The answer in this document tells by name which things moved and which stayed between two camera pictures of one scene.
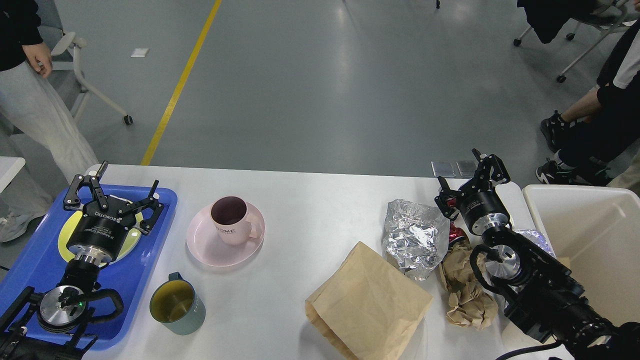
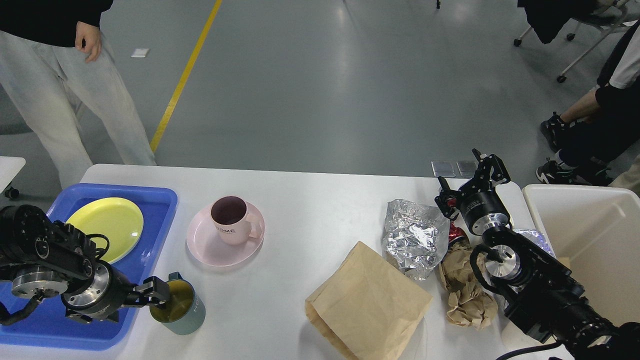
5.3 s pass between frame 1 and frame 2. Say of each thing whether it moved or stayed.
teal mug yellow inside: stayed
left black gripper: moved
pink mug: stayed
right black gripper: stayed
